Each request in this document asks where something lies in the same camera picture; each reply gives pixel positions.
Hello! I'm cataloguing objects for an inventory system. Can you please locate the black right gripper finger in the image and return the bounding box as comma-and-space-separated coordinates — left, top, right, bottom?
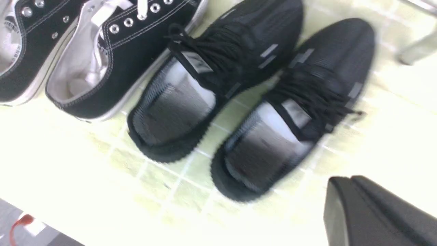
323, 175, 437, 246

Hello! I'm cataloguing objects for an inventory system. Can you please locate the black canvas sneaker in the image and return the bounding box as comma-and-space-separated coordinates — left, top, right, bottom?
0, 0, 86, 106
45, 0, 209, 122

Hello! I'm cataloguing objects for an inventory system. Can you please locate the orange cable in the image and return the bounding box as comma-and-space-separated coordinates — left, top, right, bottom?
9, 214, 35, 246

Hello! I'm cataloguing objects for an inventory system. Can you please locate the metal shoe rack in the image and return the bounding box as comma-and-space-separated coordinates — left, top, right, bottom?
396, 0, 437, 66

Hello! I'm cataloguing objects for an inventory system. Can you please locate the green grid tablecloth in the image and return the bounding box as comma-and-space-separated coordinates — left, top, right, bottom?
1, 0, 436, 246

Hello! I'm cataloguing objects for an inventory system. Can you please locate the black mesh sneaker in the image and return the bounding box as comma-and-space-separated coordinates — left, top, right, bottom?
210, 18, 376, 203
127, 0, 305, 163

